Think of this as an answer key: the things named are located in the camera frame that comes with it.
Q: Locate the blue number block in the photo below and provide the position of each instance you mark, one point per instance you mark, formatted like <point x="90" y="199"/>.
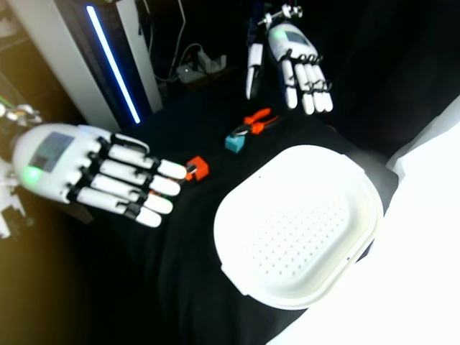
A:
<point x="235" y="143"/>

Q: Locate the white power adapter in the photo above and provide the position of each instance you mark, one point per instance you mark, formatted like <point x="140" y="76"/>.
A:
<point x="196" y="70"/>

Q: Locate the red block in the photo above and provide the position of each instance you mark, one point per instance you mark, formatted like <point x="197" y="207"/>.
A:
<point x="200" y="168"/>

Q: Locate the white perforated plastic basket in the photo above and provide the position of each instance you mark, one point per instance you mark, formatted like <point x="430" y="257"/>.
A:
<point x="298" y="230"/>

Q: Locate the black table cloth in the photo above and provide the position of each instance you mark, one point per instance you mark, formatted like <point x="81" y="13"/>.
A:
<point x="187" y="258"/>

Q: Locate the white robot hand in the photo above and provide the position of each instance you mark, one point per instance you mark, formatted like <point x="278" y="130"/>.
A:
<point x="54" y="154"/>
<point x="291" y="41"/>

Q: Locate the white tower with blue light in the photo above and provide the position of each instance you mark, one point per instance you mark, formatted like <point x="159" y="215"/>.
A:
<point x="72" y="54"/>

